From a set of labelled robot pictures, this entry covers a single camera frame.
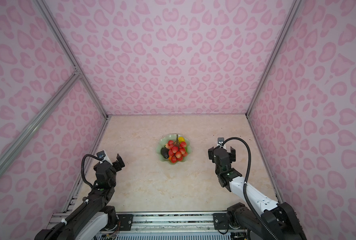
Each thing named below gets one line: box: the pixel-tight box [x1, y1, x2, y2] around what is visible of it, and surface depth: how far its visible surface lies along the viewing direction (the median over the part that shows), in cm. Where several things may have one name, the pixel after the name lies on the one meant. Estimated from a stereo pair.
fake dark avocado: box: [160, 145, 170, 159], surface depth 96 cm
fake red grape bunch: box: [165, 134, 188, 164], surface depth 90 cm
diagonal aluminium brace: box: [0, 70, 82, 175], surface depth 71 cm
